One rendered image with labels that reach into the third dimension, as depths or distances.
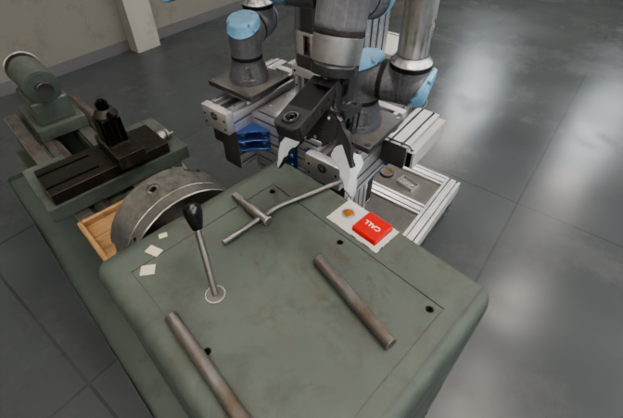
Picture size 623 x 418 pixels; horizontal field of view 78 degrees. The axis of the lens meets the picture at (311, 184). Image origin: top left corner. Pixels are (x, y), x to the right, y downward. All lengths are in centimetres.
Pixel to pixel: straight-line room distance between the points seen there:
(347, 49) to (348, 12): 5
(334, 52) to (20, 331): 226
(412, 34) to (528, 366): 168
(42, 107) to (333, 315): 163
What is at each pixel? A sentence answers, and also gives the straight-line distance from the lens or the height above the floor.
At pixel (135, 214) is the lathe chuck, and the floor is 121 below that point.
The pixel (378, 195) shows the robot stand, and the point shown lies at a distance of 239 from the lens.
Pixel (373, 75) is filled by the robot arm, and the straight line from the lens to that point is 114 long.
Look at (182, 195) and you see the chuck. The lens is 94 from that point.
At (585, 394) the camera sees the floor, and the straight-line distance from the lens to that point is 232.
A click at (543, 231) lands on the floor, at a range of 286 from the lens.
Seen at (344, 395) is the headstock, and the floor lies 126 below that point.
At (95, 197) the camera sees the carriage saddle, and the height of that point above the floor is 89.
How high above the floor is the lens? 186
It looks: 42 degrees down
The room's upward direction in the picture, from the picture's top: straight up
